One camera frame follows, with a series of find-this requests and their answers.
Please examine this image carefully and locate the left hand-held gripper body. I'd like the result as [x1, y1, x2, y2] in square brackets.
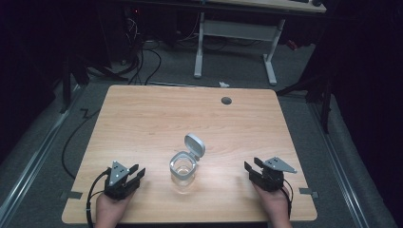
[103, 160, 141, 201]

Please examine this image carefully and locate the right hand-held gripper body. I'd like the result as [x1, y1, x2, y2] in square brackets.
[248, 156, 298, 194]

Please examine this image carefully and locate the clear jar with grey lid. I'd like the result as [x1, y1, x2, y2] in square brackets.
[168, 132, 206, 192]

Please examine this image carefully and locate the person's right hand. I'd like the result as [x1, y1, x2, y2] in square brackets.
[252, 182, 292, 224]

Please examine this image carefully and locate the person's left hand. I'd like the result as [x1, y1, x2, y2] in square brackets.
[94, 190, 136, 227]

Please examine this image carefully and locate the grey tape piece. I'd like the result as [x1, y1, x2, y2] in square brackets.
[60, 190, 84, 200]
[298, 187, 319, 200]

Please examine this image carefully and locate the black stand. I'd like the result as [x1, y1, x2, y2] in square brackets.
[276, 74, 335, 134]
[58, 53, 91, 114]

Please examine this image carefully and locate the white-legged desk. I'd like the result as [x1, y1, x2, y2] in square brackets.
[193, 0, 328, 86]

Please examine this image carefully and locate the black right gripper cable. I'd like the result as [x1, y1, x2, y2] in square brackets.
[282, 178, 295, 220]

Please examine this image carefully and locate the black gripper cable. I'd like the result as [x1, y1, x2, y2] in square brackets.
[86, 168, 112, 228]
[282, 178, 295, 220]

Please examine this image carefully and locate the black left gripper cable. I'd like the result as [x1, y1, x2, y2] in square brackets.
[86, 168, 112, 228]

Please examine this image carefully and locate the black floor cable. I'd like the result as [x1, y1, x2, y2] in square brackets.
[61, 107, 102, 181]

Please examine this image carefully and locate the metal floor rail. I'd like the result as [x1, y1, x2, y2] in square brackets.
[308, 101, 373, 228]
[0, 84, 84, 222]

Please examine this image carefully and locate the bundle of black floor cables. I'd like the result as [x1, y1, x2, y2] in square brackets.
[122, 17, 163, 86]

